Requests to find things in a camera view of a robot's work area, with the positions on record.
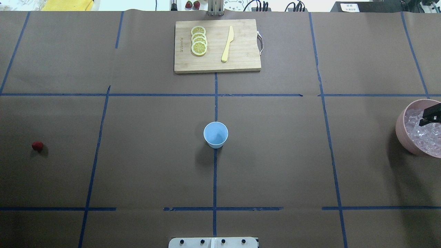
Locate clear ice cubes pile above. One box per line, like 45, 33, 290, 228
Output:
404, 108, 441, 156

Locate pink bowl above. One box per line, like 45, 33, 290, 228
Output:
395, 99, 441, 158

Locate bamboo cutting board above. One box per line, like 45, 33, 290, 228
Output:
174, 19, 261, 74

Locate red strawberry right background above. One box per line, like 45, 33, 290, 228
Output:
193, 1, 201, 10

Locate aluminium frame post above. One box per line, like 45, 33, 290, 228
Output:
207, 0, 225, 16

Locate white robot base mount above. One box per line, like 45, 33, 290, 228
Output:
168, 237, 259, 248

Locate red strawberry background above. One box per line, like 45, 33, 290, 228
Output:
193, 1, 201, 10
185, 0, 193, 10

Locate lemon slice nearest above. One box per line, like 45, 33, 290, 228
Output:
191, 42, 208, 56

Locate lemon slice farthest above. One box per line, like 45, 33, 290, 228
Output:
191, 26, 206, 35

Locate lemon slice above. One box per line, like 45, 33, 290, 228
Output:
192, 36, 208, 45
192, 32, 207, 43
191, 42, 208, 56
191, 26, 206, 35

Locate red strawberry left background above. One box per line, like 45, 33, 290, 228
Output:
185, 0, 193, 10

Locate yellow plastic knife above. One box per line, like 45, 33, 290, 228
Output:
221, 25, 234, 63

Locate light blue paper cup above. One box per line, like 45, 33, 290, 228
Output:
203, 122, 229, 149

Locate red strawberry on table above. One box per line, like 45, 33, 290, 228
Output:
31, 141, 44, 152

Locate yellow cloth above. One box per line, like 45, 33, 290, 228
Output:
42, 0, 94, 11

